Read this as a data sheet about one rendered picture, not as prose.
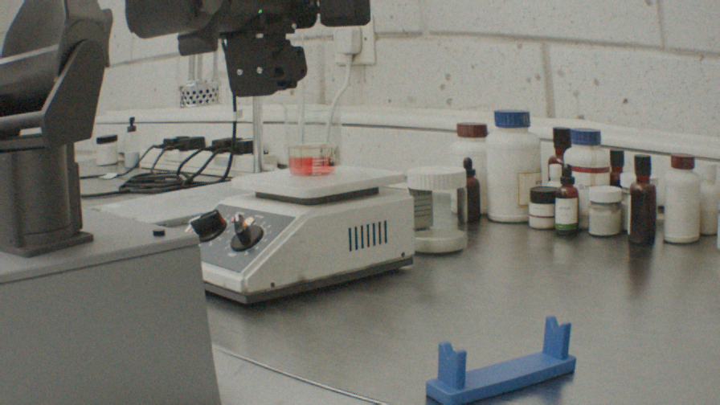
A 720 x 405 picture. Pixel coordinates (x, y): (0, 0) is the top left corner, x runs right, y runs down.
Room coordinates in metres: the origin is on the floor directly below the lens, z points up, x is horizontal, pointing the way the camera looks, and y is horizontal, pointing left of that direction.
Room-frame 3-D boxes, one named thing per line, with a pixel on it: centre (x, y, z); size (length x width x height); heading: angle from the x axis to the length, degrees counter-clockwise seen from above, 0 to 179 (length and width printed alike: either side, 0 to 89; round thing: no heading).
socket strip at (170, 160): (1.66, 0.29, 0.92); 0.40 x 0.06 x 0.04; 45
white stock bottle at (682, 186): (0.90, -0.37, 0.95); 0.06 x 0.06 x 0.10
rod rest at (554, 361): (0.52, -0.09, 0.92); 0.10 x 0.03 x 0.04; 112
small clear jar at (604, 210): (0.97, -0.28, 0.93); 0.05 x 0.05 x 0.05
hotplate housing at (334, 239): (0.86, 0.06, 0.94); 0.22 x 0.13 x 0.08; 133
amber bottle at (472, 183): (1.09, -0.13, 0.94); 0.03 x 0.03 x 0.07
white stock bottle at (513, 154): (1.10, -0.18, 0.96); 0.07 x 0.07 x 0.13
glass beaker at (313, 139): (0.86, 0.04, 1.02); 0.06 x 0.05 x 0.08; 111
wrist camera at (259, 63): (0.77, 0.08, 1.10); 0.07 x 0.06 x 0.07; 65
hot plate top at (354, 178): (0.87, 0.04, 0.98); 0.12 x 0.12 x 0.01; 43
